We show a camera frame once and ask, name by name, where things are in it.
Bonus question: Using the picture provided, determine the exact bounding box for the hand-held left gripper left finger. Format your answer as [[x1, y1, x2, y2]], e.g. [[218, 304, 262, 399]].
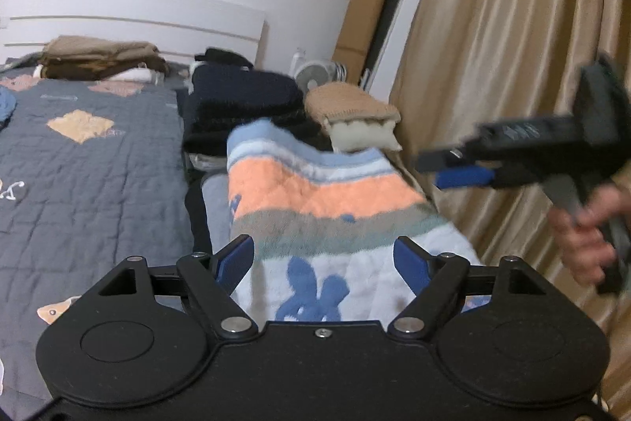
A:
[[93, 235, 256, 340]]

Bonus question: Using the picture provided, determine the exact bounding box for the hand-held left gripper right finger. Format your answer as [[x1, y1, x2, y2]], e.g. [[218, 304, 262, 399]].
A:
[[388, 236, 550, 340]]

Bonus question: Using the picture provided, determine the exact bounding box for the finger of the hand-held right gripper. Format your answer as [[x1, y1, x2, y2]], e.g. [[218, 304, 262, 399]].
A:
[[414, 144, 481, 172], [434, 167, 496, 190]]

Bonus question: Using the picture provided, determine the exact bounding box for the blue orange striped blanket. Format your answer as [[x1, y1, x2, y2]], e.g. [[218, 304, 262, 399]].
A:
[[227, 118, 486, 323]]

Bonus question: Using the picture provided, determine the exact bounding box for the stack of folded dark clothes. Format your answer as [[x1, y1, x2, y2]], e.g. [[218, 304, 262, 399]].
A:
[[182, 63, 306, 254]]

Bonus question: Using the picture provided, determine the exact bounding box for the black clothes pile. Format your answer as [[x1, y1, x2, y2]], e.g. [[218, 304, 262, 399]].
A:
[[194, 49, 254, 69]]

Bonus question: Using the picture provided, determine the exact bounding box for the folded brown clothes stack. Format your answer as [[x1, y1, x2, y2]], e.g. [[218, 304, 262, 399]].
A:
[[37, 35, 168, 81]]

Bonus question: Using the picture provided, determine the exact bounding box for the person's right hand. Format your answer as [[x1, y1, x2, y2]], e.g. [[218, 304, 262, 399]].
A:
[[549, 189, 631, 286]]

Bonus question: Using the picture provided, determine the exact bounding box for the tan fleece-lined garment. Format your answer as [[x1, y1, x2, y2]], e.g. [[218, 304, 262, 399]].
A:
[[303, 83, 402, 153]]

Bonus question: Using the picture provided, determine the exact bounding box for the beige curtain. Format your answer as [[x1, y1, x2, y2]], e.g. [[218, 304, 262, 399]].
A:
[[389, 0, 631, 421]]

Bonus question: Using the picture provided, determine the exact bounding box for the black board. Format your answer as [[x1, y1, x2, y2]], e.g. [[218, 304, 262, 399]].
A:
[[362, 0, 410, 89]]

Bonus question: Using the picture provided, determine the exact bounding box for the white desk fan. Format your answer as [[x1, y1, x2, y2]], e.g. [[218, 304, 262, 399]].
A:
[[291, 51, 348, 94]]

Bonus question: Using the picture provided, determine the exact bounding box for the white pillow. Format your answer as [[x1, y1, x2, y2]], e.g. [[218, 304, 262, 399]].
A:
[[101, 67, 163, 82]]

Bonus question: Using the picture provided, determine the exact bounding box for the white headboard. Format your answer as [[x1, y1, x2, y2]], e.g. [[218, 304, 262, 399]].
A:
[[0, 0, 267, 67]]

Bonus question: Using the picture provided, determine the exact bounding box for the blue shirt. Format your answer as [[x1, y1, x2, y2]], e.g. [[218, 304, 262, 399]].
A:
[[0, 86, 18, 126]]

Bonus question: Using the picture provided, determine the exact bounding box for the dark grey pillow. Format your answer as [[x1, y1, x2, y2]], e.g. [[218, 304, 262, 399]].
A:
[[0, 51, 45, 74]]

